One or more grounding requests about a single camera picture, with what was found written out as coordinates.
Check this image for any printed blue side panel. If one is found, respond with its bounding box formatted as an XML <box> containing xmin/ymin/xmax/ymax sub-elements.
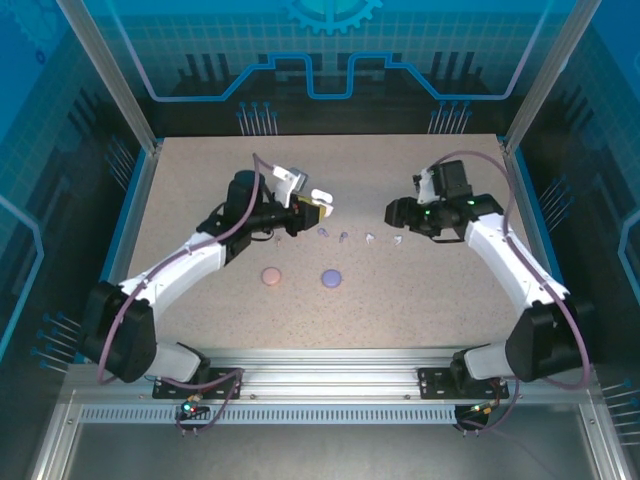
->
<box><xmin>514</xmin><ymin>0</ymin><xmax>640</xmax><ymax>480</ymax></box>
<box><xmin>0</xmin><ymin>0</ymin><xmax>151</xmax><ymax>480</ymax></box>

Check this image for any printed blue back panel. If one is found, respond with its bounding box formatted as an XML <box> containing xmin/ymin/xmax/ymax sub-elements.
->
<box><xmin>99</xmin><ymin>0</ymin><xmax>556</xmax><ymax>137</ymax></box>

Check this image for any small connector with LED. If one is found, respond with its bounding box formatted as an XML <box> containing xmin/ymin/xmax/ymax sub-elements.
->
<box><xmin>180</xmin><ymin>397</ymin><xmax>209</xmax><ymax>420</ymax></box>
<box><xmin>469</xmin><ymin>399</ymin><xmax>501</xmax><ymax>419</ymax></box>

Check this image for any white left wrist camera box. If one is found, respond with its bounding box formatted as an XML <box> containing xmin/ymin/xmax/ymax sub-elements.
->
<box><xmin>272</xmin><ymin>166</ymin><xmax>309</xmax><ymax>209</ymax></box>

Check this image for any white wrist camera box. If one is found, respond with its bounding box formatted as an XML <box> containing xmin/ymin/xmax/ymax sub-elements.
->
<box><xmin>411</xmin><ymin>167</ymin><xmax>439</xmax><ymax>206</ymax></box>
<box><xmin>272</xmin><ymin>166</ymin><xmax>309</xmax><ymax>209</ymax></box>

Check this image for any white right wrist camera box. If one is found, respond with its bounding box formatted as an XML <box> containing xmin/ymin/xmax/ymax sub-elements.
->
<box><xmin>411</xmin><ymin>167</ymin><xmax>439</xmax><ymax>206</ymax></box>

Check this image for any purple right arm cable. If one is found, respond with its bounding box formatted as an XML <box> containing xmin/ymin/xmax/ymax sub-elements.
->
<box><xmin>434</xmin><ymin>149</ymin><xmax>591</xmax><ymax>436</ymax></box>

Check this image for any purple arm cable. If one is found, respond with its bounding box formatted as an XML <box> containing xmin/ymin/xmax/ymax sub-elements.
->
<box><xmin>434</xmin><ymin>149</ymin><xmax>591</xmax><ymax>436</ymax></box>
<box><xmin>96</xmin><ymin>152</ymin><xmax>279</xmax><ymax>436</ymax></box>

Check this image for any blue table edge rail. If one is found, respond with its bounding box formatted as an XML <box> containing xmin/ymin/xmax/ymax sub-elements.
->
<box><xmin>502</xmin><ymin>139</ymin><xmax>591</xmax><ymax>364</ymax></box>
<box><xmin>74</xmin><ymin>142</ymin><xmax>164</xmax><ymax>364</ymax></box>

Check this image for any aluminium extrusion rail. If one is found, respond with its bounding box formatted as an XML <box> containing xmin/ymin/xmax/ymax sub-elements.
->
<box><xmin>64</xmin><ymin>347</ymin><xmax>601</xmax><ymax>404</ymax></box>

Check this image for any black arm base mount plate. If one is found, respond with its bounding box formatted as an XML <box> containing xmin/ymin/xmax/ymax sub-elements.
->
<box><xmin>417</xmin><ymin>367</ymin><xmax>511</xmax><ymax>400</ymax></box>
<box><xmin>152</xmin><ymin>367</ymin><xmax>246</xmax><ymax>400</ymax></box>

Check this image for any aluminium frame post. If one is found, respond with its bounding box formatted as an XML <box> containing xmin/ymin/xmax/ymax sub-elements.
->
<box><xmin>54</xmin><ymin>0</ymin><xmax>165</xmax><ymax>157</ymax></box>
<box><xmin>502</xmin><ymin>0</ymin><xmax>606</xmax><ymax>154</ymax></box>

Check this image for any slotted grey cable duct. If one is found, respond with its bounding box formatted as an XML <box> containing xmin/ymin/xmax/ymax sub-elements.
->
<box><xmin>78</xmin><ymin>405</ymin><xmax>459</xmax><ymax>425</ymax></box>

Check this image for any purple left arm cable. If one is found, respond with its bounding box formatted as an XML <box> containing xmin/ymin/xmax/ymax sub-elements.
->
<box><xmin>96</xmin><ymin>152</ymin><xmax>279</xmax><ymax>436</ymax></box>

